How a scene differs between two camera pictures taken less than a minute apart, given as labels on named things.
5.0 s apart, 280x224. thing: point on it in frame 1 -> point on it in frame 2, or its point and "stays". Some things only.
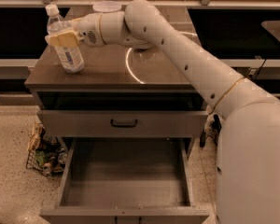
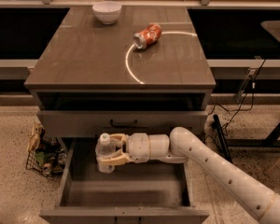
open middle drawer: (126, 180) stays
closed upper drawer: (121, 123) stays
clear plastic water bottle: (71, 57) -> (105, 148)
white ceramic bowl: (106, 7) stays
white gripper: (88, 30) -> (138, 147)
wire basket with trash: (46, 153) stays
